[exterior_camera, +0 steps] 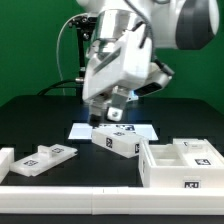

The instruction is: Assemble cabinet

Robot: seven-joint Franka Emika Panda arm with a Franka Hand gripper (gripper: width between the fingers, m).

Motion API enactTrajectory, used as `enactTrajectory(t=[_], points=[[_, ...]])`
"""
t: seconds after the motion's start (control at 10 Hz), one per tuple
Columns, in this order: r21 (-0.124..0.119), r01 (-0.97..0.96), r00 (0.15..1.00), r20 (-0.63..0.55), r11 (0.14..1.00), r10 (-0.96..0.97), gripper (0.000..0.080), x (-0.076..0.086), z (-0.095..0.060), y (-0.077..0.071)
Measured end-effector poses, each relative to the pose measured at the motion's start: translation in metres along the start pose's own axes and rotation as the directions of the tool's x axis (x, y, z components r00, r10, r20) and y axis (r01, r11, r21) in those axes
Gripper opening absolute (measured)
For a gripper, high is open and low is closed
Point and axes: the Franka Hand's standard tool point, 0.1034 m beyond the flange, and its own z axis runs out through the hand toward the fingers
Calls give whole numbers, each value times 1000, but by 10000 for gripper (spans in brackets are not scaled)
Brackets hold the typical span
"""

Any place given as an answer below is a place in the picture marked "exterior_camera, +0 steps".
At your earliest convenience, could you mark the white left wall block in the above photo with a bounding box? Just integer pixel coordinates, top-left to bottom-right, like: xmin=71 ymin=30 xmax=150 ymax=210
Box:
xmin=0 ymin=148 xmax=14 ymax=183

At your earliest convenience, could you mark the white cabinet door with knob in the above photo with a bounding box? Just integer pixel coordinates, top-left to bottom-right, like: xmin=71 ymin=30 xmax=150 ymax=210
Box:
xmin=173 ymin=139 xmax=224 ymax=168

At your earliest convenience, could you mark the grey cable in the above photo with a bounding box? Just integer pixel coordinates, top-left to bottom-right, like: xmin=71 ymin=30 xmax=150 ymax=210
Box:
xmin=55 ymin=13 xmax=88 ymax=96

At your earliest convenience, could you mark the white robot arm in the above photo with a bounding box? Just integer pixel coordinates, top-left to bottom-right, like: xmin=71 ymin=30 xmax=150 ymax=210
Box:
xmin=76 ymin=0 xmax=219 ymax=126

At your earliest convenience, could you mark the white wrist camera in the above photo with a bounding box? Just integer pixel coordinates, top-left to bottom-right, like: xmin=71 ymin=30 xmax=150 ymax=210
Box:
xmin=134 ymin=61 xmax=175 ymax=97

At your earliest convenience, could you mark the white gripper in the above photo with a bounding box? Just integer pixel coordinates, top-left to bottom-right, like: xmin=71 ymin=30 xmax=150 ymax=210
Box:
xmin=83 ymin=30 xmax=152 ymax=123

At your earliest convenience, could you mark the black cable bundle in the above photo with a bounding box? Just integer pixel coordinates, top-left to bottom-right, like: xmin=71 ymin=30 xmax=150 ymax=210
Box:
xmin=37 ymin=78 xmax=90 ymax=97

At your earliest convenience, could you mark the white cabinet box with tags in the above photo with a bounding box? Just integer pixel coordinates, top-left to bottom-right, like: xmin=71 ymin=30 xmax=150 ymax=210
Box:
xmin=92 ymin=127 xmax=145 ymax=158

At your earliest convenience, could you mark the white cabinet body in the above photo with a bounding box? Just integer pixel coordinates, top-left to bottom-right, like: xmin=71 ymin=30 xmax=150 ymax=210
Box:
xmin=138 ymin=139 xmax=224 ymax=188

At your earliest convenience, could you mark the white front wall rail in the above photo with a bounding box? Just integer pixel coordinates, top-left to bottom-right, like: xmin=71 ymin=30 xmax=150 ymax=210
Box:
xmin=0 ymin=186 xmax=224 ymax=215

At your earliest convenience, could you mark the white tag sheet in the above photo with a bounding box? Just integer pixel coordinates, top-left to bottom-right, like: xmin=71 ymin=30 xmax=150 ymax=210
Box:
xmin=68 ymin=123 xmax=158 ymax=140

